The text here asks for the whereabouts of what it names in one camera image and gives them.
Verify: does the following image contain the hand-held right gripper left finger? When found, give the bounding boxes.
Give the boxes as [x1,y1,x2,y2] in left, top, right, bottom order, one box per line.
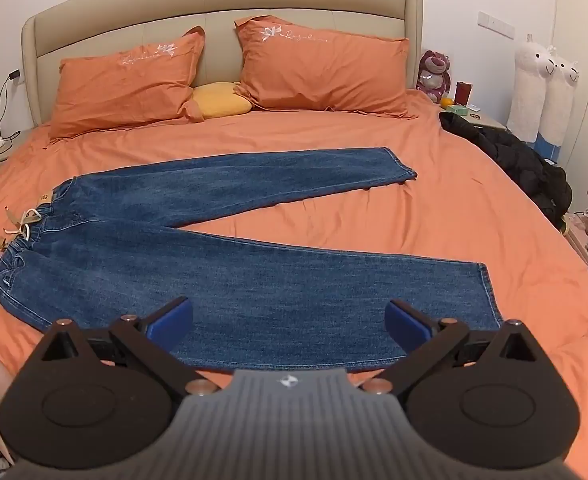
[40,296,219,397]

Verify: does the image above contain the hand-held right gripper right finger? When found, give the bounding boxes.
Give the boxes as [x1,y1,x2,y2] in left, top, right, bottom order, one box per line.
[361,299,545,396]

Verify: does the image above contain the blue denim pants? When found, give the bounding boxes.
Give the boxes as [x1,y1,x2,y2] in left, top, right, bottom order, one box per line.
[0,147,504,373]

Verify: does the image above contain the black puffer jacket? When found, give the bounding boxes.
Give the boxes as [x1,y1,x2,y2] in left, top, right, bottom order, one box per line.
[439,111,573,230]

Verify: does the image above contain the orange embroidered pillow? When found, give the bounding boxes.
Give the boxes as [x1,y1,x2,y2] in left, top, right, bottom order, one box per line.
[234,15,419,120]
[48,26,206,141]

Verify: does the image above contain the small yellow pillow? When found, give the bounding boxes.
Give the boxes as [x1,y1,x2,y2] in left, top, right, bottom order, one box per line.
[192,81,253,120]

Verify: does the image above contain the pink bear plush toy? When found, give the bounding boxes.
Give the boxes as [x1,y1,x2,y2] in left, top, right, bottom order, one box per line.
[416,50,452,102]

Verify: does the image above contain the white alpaca plush toy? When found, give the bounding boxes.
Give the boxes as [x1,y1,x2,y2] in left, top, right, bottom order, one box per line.
[534,46,580,165]
[506,33,557,142]

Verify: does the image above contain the beige upholstered bed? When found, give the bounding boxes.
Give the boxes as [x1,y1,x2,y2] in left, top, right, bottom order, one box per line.
[0,0,425,191]

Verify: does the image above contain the black charging cable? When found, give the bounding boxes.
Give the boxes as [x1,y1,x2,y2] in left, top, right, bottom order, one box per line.
[0,77,21,157]

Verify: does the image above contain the white wall switch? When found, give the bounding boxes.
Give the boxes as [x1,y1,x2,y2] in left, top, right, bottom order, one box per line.
[477,10,516,39]

